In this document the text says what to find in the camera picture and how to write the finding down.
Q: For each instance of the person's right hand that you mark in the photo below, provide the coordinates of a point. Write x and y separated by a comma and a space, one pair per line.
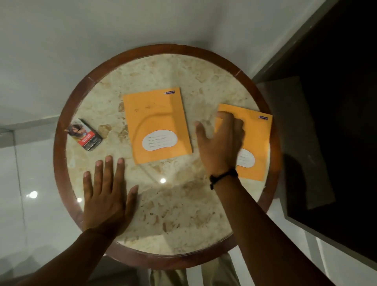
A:
219, 150

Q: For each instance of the person's left hand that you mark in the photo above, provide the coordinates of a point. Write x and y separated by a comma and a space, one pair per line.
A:
103, 209

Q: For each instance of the person's right thumb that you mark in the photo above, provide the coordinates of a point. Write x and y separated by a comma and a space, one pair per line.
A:
202, 137

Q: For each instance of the person's left middle finger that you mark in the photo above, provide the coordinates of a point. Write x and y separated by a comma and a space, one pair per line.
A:
108, 174

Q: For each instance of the person's left little finger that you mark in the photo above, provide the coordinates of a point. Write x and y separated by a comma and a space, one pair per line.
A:
87, 185

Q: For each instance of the person's left thumb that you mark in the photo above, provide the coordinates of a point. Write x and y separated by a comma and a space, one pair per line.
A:
131, 201

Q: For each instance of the person's left forearm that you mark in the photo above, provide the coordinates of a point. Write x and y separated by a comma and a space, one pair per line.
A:
70, 262

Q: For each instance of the person's right forearm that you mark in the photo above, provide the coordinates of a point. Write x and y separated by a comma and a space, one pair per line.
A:
265, 235

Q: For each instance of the black wrist band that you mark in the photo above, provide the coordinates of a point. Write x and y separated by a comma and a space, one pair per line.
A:
221, 176

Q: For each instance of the small printed cigarette pack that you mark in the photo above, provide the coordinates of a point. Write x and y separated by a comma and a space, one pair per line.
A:
84, 135

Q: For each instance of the orange notebook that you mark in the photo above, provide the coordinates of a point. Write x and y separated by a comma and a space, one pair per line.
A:
156, 117
259, 141

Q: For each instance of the round wooden rimmed table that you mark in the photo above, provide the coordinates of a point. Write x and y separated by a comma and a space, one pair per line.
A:
165, 49

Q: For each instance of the beige trousers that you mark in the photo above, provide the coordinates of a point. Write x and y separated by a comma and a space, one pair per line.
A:
221, 274

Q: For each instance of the dark wooden cabinet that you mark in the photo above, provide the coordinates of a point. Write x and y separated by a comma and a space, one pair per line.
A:
347, 117

